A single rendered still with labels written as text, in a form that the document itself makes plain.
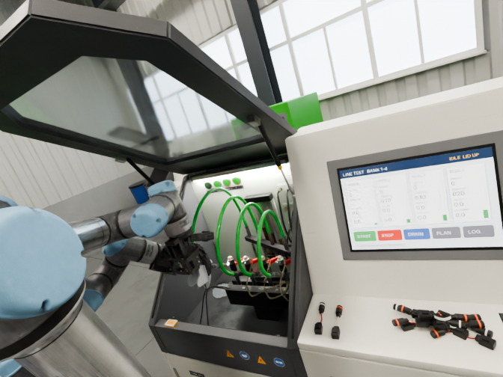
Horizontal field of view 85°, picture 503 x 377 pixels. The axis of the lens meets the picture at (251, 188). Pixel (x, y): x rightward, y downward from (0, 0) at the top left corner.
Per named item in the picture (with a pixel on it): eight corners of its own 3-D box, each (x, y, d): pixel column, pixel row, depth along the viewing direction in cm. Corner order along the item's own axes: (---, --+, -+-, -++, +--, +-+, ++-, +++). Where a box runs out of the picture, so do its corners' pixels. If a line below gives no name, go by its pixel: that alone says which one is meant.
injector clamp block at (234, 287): (235, 316, 127) (224, 289, 122) (244, 301, 135) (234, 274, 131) (305, 325, 110) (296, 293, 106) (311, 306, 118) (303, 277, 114)
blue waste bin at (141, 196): (135, 215, 709) (123, 188, 688) (154, 205, 753) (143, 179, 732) (149, 215, 672) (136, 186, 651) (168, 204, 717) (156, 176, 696)
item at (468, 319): (393, 338, 77) (390, 323, 76) (392, 310, 86) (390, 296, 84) (499, 351, 66) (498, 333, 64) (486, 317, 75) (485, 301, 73)
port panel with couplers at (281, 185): (287, 238, 134) (270, 180, 126) (290, 235, 137) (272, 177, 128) (314, 238, 128) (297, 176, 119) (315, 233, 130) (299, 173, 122)
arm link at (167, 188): (139, 192, 73) (152, 183, 81) (156, 229, 76) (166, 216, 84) (167, 184, 72) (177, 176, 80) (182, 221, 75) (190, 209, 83)
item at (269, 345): (168, 353, 123) (153, 325, 119) (174, 345, 127) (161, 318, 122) (299, 384, 93) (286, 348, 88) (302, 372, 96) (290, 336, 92)
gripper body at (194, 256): (174, 276, 82) (159, 241, 78) (191, 259, 89) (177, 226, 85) (194, 277, 78) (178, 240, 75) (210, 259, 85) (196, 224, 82)
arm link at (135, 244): (100, 245, 88) (112, 224, 86) (134, 253, 94) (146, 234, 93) (99, 262, 82) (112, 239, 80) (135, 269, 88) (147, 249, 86)
